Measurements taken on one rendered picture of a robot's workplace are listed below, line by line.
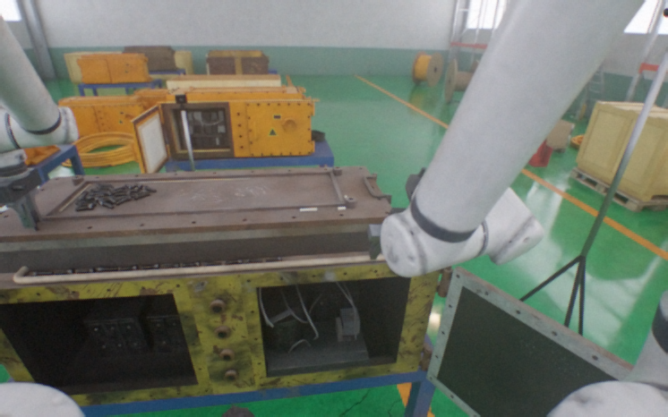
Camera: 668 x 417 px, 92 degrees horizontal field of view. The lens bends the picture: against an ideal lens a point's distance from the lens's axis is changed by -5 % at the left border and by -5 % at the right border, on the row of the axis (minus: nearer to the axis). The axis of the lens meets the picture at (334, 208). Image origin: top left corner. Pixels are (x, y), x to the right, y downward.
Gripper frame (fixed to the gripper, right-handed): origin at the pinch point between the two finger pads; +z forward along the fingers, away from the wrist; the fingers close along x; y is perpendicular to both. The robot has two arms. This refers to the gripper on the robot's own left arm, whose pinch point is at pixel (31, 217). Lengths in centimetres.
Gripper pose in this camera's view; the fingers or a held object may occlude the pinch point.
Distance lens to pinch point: 129.5
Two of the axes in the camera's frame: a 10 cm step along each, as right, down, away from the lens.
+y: 9.9, -0.5, 1.4
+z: -0.3, 8.8, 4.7
